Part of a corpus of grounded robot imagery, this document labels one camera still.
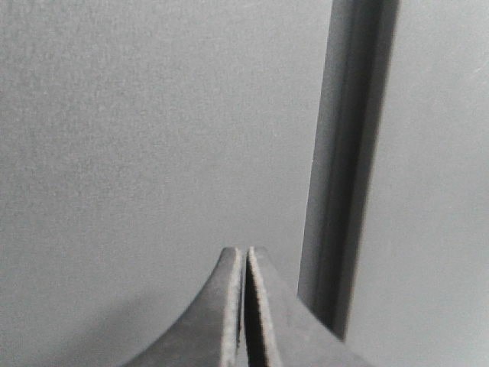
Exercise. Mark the dark grey fridge door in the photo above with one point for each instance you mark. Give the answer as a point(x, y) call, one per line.
point(138, 139)
point(395, 246)

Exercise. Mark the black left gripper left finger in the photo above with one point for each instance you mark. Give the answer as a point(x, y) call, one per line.
point(207, 332)

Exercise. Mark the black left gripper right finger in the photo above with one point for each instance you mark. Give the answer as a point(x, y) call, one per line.
point(279, 329)

